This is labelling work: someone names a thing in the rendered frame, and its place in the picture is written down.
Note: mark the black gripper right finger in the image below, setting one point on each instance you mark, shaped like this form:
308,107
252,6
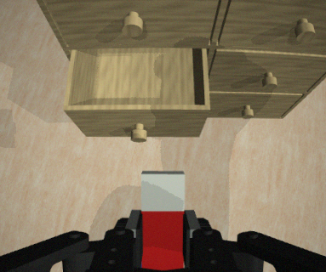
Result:
250,251

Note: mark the light wooden chest of drawers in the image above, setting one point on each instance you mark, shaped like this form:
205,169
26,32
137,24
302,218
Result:
213,44

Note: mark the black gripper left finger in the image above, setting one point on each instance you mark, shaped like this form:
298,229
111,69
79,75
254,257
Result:
120,251

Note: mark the red and white eraser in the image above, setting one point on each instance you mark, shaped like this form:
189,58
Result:
162,209

